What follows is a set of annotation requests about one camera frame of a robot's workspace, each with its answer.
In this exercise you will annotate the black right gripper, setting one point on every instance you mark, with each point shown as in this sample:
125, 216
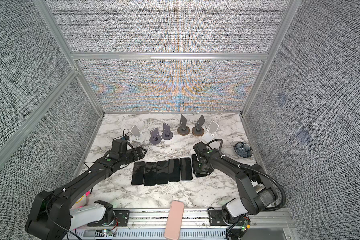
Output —
198, 170

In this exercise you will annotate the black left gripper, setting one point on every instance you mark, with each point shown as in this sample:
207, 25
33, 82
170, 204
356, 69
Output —
141, 155

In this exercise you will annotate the phone with purple case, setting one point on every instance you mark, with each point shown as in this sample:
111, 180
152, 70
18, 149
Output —
138, 173

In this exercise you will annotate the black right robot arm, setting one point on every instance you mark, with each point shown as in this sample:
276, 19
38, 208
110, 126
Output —
256, 188

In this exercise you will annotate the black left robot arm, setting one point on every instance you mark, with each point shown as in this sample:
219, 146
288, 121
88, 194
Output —
50, 218

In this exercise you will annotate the white phone stand left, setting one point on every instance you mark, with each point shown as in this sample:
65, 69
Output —
137, 135

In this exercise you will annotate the white phone stand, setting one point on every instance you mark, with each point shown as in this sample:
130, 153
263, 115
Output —
137, 135
210, 132

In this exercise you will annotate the purple round stand left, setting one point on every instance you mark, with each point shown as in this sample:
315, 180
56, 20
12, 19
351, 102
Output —
155, 137

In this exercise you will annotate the white phone stand right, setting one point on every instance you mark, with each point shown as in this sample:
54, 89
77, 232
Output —
210, 132

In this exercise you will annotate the wooden round stand right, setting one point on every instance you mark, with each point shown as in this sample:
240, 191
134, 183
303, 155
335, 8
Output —
198, 129

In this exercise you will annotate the wooden round stand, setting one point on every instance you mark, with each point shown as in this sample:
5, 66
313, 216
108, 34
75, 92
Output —
198, 129
183, 129

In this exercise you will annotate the wooden round stand left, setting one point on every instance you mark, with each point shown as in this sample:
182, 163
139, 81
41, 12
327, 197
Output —
183, 129

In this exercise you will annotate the dark blue flower bowl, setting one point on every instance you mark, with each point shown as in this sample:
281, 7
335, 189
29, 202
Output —
243, 150

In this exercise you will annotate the pink white plush toy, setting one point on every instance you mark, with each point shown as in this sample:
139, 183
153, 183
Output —
82, 201

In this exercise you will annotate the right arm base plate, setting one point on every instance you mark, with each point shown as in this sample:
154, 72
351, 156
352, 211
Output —
231, 213

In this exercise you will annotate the pink phone on rail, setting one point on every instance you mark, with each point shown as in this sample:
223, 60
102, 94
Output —
174, 221

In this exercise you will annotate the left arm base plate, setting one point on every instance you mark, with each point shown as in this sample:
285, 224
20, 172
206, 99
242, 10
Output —
120, 219

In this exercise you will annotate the aluminium front rail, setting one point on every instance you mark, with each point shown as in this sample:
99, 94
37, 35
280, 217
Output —
150, 224

